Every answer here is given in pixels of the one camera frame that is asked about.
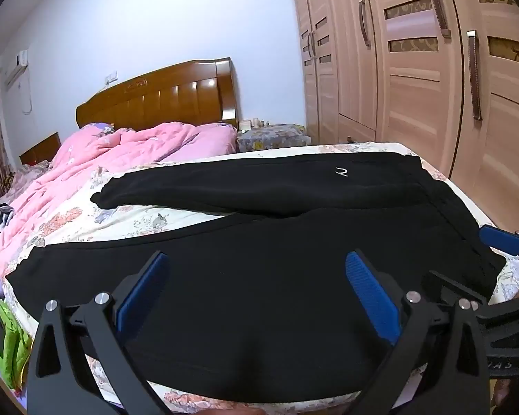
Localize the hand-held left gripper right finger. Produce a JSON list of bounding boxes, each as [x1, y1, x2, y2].
[[345, 248, 490, 415]]

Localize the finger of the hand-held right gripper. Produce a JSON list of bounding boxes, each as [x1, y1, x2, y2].
[[479, 224, 519, 269], [421, 269, 502, 312]]

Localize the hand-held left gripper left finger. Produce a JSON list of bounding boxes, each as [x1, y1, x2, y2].
[[27, 251, 171, 415]]

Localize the black pants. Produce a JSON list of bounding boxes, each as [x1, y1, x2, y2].
[[4, 152, 508, 387]]

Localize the floral bed sheet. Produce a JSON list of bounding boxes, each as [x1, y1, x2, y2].
[[0, 142, 519, 415]]

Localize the green printed cloth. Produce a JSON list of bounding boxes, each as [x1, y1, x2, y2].
[[0, 298, 34, 390]]

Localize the pink and purple floral quilt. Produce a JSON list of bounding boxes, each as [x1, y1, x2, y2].
[[0, 122, 238, 312]]

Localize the light wooden wardrobe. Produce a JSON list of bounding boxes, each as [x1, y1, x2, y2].
[[288, 0, 519, 231]]

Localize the small wooden headboard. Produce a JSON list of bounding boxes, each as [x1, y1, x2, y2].
[[19, 132, 62, 166]]

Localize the nightstand with floral cover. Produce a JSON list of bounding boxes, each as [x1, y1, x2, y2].
[[236, 123, 312, 155]]

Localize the white air conditioner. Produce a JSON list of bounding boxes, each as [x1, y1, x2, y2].
[[4, 50, 29, 86]]

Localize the brown wardrobe door handle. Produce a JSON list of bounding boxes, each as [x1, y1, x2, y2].
[[427, 0, 452, 38], [466, 30, 483, 121], [358, 0, 371, 47]]

